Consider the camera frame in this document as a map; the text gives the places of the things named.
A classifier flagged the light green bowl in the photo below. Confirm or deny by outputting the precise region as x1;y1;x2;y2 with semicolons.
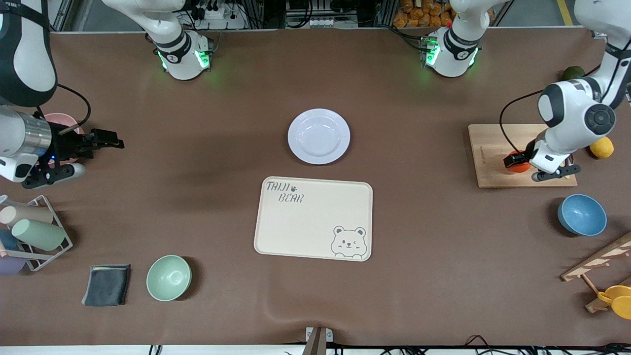
146;254;192;302

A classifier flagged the white power strip with plugs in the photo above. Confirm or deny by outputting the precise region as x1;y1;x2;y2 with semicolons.
195;4;247;29

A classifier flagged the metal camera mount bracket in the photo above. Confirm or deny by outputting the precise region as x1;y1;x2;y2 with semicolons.
302;326;334;355

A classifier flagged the cream tray with bear print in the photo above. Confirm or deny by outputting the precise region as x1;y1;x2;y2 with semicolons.
254;176;373;262

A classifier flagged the wooden rack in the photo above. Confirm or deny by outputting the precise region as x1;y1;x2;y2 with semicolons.
561;232;631;314

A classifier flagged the wooden cutting board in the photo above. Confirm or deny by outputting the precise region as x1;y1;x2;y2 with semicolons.
468;124;578;188

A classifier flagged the green cup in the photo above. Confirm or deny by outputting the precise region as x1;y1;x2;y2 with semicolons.
11;218;67;251

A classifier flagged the white round plate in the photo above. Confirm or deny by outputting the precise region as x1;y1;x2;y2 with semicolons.
288;108;351;165

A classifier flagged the white empty power strip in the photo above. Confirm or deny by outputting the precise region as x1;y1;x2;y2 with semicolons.
310;18;359;28

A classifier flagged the purple cup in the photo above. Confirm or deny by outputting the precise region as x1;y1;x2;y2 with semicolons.
0;254;28;276

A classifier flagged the blue bowl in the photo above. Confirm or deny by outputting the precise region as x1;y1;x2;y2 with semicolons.
558;194;608;237

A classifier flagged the pink bowl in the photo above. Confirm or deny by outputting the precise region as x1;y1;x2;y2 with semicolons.
43;113;82;164

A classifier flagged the pile of orange buns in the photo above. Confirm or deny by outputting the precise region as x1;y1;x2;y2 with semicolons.
393;0;456;28

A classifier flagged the orange fruit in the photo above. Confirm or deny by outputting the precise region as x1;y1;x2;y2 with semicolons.
508;150;532;174

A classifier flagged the grey wire cup rack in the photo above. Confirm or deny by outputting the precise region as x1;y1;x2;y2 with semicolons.
0;195;73;272

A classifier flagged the dark grey folded cloth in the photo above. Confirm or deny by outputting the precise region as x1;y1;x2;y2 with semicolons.
81;264;132;307

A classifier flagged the yellow plastic cup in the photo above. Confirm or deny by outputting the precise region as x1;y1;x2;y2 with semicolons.
597;284;631;320

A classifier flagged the yellow lemon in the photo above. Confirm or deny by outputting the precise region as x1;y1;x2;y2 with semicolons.
590;137;615;159

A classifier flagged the beige cup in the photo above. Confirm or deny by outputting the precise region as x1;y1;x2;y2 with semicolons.
0;205;54;227

